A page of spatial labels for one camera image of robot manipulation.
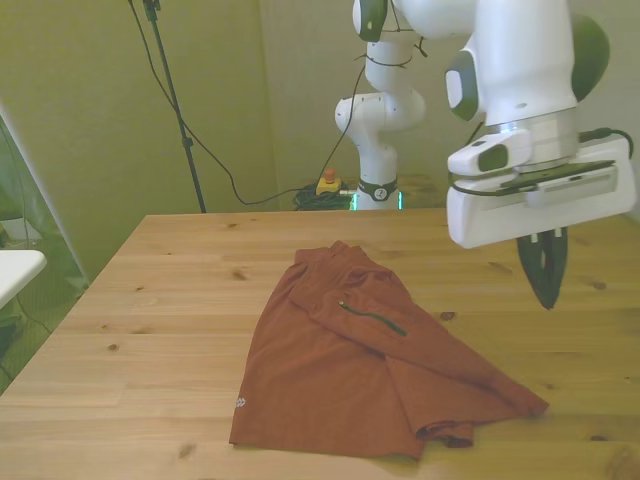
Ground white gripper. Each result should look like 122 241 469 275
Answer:
446 137 639 311

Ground rust red shorts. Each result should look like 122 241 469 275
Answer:
228 240 551 460

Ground brown wooden stool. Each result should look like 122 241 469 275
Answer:
397 173 450 210

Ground yellow emergency stop button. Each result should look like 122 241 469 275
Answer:
315 168 342 197

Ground black tripod stand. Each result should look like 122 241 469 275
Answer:
142 0 209 215

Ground white side board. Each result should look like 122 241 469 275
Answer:
0 248 48 311

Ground grey wrist camera bar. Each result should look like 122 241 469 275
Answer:
499 159 619 197

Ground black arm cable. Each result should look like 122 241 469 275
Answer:
307 9 426 191

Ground long black stand cable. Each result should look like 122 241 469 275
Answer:
127 0 321 206

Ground white slanted frame bar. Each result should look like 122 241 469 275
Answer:
0 99 87 291

